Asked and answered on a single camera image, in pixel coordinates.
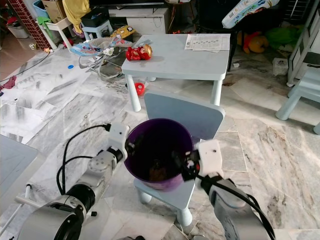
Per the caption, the printed newspaper sheet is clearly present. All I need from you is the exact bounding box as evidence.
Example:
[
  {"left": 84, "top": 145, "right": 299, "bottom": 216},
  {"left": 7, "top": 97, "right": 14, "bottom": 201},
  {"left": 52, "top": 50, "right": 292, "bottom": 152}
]
[{"left": 184, "top": 33, "right": 231, "bottom": 53}]

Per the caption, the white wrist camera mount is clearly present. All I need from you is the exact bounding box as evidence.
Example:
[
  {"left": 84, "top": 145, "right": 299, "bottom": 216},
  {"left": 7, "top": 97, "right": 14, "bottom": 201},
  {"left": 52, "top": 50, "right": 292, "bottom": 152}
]
[
  {"left": 107, "top": 121, "right": 130, "bottom": 162},
  {"left": 194, "top": 139, "right": 225, "bottom": 179}
]

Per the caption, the black storage box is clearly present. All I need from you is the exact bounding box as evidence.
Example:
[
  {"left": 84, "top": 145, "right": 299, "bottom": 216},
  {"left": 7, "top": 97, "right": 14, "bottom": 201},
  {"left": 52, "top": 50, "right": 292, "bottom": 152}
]
[{"left": 79, "top": 7, "right": 110, "bottom": 29}]

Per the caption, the small red floor toy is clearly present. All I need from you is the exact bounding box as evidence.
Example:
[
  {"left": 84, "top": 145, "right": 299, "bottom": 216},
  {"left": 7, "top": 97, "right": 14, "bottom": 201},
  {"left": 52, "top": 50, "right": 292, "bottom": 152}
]
[{"left": 133, "top": 82, "right": 146, "bottom": 97}]

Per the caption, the white low cabinet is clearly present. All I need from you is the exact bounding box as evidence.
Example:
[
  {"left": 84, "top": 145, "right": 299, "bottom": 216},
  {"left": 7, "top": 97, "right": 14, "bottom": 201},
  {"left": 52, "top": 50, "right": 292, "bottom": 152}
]
[{"left": 109, "top": 5, "right": 171, "bottom": 36}]

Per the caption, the red brick tile pillar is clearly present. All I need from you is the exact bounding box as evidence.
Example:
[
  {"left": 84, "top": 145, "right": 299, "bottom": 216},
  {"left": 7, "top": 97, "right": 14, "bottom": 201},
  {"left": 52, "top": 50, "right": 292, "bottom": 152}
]
[{"left": 7, "top": 0, "right": 54, "bottom": 51}]

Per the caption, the brown cardboard box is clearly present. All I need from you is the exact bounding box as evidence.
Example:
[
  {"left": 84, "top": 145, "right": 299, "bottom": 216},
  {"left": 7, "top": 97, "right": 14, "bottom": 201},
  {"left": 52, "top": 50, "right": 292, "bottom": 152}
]
[{"left": 42, "top": 0, "right": 66, "bottom": 21}]

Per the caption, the yellow stuffed toy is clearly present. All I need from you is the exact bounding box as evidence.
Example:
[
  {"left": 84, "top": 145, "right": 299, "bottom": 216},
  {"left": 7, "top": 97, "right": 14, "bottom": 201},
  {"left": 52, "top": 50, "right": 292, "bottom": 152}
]
[{"left": 242, "top": 32, "right": 270, "bottom": 55}]

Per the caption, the wire frame baby bouncer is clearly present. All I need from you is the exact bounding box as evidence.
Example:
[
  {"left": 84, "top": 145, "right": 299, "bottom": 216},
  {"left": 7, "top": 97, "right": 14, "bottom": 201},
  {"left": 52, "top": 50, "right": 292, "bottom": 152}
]
[{"left": 69, "top": 36, "right": 131, "bottom": 81}]

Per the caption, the pale blue furniture piece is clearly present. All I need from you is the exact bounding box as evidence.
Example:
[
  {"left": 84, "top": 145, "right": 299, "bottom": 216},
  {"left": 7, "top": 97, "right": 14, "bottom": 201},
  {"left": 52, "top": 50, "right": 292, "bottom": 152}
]
[{"left": 274, "top": 10, "right": 320, "bottom": 135}]

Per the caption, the light blue kids table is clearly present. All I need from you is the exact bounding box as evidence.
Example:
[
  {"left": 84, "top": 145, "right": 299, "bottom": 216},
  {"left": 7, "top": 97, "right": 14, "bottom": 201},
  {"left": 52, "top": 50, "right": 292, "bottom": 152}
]
[{"left": 121, "top": 33, "right": 231, "bottom": 112}]

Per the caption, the yellow patterned toy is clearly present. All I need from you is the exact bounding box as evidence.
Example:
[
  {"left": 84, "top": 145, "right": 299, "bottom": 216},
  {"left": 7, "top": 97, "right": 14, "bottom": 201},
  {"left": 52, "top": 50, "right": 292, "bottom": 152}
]
[{"left": 110, "top": 25, "right": 136, "bottom": 40}]

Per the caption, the small white side table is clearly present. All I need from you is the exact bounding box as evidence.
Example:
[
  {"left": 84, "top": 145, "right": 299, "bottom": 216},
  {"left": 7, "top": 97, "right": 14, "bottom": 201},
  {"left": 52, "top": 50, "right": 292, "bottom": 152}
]
[{"left": 47, "top": 17, "right": 74, "bottom": 51}]

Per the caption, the red doll toy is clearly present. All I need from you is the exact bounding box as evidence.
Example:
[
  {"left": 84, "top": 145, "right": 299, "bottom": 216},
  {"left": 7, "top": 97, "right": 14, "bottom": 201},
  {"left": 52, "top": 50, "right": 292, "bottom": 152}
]
[{"left": 124, "top": 44, "right": 154, "bottom": 62}]

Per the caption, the brown wrapper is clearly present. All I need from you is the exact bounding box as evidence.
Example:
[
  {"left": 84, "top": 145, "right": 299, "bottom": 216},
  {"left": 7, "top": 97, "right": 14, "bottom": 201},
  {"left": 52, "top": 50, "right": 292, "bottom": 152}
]
[{"left": 148, "top": 167, "right": 170, "bottom": 183}]

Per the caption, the small white box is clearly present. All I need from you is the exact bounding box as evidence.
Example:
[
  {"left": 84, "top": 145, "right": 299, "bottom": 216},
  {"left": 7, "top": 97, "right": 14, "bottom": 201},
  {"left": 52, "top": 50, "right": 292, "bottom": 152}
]
[{"left": 272, "top": 57, "right": 290, "bottom": 77}]

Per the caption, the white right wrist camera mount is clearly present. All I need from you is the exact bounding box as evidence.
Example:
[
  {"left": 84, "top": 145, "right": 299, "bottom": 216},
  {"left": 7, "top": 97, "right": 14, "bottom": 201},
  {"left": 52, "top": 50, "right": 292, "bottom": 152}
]
[{"left": 194, "top": 139, "right": 225, "bottom": 179}]

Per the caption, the yellow hanging cloth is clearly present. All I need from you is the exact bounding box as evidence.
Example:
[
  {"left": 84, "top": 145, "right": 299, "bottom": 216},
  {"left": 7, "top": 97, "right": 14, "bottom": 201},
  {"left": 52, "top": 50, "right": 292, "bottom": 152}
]
[{"left": 62, "top": 0, "right": 92, "bottom": 34}]

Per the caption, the white patterned plastic bag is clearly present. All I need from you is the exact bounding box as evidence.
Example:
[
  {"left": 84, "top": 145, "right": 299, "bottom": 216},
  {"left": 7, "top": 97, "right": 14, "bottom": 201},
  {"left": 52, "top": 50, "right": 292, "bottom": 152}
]
[{"left": 222, "top": 0, "right": 281, "bottom": 29}]

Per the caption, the green stuffed toy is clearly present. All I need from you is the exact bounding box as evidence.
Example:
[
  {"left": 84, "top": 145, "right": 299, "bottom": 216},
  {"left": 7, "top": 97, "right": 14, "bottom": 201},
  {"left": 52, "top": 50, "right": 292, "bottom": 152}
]
[{"left": 265, "top": 25, "right": 304, "bottom": 49}]

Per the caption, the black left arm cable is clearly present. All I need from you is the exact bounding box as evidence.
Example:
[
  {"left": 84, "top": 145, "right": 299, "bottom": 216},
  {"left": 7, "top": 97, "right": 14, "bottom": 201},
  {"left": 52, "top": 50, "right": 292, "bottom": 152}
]
[{"left": 56, "top": 123, "right": 112, "bottom": 195}]

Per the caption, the purple plastic bucket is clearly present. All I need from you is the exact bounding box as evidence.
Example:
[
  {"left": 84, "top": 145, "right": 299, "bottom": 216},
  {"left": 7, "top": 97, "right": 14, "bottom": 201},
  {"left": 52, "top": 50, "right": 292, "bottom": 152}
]
[{"left": 124, "top": 118, "right": 196, "bottom": 193}]

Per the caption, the small light blue chair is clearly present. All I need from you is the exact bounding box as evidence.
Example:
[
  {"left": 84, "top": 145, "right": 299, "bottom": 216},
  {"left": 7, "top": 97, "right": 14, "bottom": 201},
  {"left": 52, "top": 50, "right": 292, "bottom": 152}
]
[{"left": 133, "top": 90, "right": 226, "bottom": 229}]

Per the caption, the light blue plastic stool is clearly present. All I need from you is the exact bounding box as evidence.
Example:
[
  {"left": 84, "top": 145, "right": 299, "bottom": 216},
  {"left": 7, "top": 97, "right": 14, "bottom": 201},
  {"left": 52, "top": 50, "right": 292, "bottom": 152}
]
[{"left": 82, "top": 21, "right": 114, "bottom": 41}]

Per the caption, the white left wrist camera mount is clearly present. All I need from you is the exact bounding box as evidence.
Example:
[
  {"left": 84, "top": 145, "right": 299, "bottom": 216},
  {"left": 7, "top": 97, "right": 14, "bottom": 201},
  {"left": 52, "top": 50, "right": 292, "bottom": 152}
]
[{"left": 107, "top": 121, "right": 130, "bottom": 162}]

